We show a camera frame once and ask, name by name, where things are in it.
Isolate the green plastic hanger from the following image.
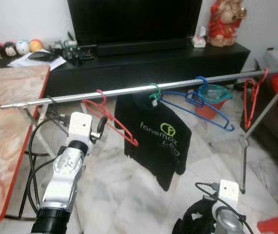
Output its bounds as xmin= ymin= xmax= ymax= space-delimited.
xmin=148 ymin=84 xmax=163 ymax=105

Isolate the black wallet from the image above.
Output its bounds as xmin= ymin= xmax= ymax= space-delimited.
xmin=28 ymin=50 xmax=56 ymax=61

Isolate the pink marble folding table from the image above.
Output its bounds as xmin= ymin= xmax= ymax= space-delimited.
xmin=0 ymin=64 xmax=51 ymax=227

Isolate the red plastic stool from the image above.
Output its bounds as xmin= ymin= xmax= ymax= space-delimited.
xmin=257 ymin=211 xmax=278 ymax=234

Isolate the red laughing Buddha statue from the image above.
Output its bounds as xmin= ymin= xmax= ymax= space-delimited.
xmin=207 ymin=0 xmax=247 ymax=48

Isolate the black television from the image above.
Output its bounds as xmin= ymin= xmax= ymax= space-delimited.
xmin=67 ymin=0 xmax=203 ymax=47

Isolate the black TV cabinet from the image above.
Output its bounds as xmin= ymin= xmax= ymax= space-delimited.
xmin=44 ymin=41 xmax=251 ymax=98

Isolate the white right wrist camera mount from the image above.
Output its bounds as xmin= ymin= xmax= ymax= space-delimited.
xmin=217 ymin=179 xmax=240 ymax=210

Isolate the green circuit board gadget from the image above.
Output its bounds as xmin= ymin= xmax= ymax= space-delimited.
xmin=61 ymin=37 xmax=95 ymax=63

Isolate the white tissue box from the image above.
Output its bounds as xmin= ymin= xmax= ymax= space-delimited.
xmin=192 ymin=27 xmax=207 ymax=48

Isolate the orange round plush toy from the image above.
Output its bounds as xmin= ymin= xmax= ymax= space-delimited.
xmin=28 ymin=39 xmax=44 ymax=53

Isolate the white round plush toy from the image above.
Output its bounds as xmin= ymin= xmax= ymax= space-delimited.
xmin=16 ymin=40 xmax=30 ymax=55

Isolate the black shirt green logo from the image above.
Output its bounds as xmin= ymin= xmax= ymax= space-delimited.
xmin=114 ymin=93 xmax=192 ymax=192

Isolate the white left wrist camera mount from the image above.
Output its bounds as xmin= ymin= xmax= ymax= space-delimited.
xmin=67 ymin=112 xmax=93 ymax=147

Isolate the red plastic hanger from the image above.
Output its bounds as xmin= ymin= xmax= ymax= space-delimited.
xmin=242 ymin=68 xmax=270 ymax=131
xmin=82 ymin=90 xmax=139 ymax=147

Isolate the steel clothes rack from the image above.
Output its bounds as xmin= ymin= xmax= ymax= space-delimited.
xmin=0 ymin=68 xmax=278 ymax=195

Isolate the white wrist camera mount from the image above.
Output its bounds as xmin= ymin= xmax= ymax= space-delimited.
xmin=67 ymin=112 xmax=93 ymax=147
xmin=217 ymin=179 xmax=240 ymax=210

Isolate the orange bucket teal liner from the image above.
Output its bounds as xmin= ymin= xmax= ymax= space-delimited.
xmin=195 ymin=84 xmax=233 ymax=120

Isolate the blue plastic hanger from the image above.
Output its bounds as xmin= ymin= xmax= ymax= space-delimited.
xmin=161 ymin=76 xmax=236 ymax=132

